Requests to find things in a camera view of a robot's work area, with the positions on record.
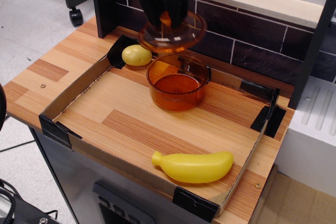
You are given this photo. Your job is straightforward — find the orange transparent pot lid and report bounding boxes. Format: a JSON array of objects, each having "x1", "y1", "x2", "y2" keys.
[{"x1": 139, "y1": 11, "x2": 207, "y2": 54}]

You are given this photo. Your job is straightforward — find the orange transparent toy pot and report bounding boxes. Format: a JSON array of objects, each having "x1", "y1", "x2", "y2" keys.
[{"x1": 146, "y1": 54, "x2": 211, "y2": 111}]

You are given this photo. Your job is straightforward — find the yellow toy potato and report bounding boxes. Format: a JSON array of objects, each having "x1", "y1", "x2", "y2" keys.
[{"x1": 122, "y1": 45, "x2": 152, "y2": 67}]

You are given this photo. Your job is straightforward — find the black office chair base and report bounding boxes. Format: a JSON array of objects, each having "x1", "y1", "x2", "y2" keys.
[{"x1": 65, "y1": 0, "x2": 88, "y2": 27}]

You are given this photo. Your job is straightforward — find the yellow toy banana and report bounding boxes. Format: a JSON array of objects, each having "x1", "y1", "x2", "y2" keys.
[{"x1": 152, "y1": 151, "x2": 234, "y2": 184}]

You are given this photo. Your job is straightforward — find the white ridged sink drainer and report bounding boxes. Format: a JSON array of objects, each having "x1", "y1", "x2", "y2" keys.
[{"x1": 301, "y1": 82, "x2": 335, "y2": 137}]

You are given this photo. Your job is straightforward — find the cardboard fence with black tape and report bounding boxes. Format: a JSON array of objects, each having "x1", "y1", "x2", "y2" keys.
[{"x1": 39, "y1": 35, "x2": 288, "y2": 223}]

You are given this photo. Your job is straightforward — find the grey oven control panel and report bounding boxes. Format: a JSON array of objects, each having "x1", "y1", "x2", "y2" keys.
[{"x1": 92, "y1": 183, "x2": 155, "y2": 224}]

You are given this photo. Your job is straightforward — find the black vertical post left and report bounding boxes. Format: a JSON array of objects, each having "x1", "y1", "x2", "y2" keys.
[{"x1": 93, "y1": 0, "x2": 119, "y2": 38}]

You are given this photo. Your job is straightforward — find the black vertical post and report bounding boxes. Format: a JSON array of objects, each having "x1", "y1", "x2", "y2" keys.
[
  {"x1": 288, "y1": 0, "x2": 335, "y2": 109},
  {"x1": 93, "y1": 0, "x2": 119, "y2": 38}
]

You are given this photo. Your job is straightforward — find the black vertical post right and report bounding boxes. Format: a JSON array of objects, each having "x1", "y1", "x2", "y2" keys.
[{"x1": 288, "y1": 0, "x2": 335, "y2": 109}]

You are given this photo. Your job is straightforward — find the black cable bottom left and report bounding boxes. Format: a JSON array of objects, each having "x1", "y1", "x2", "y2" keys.
[{"x1": 0, "y1": 178, "x2": 58, "y2": 224}]

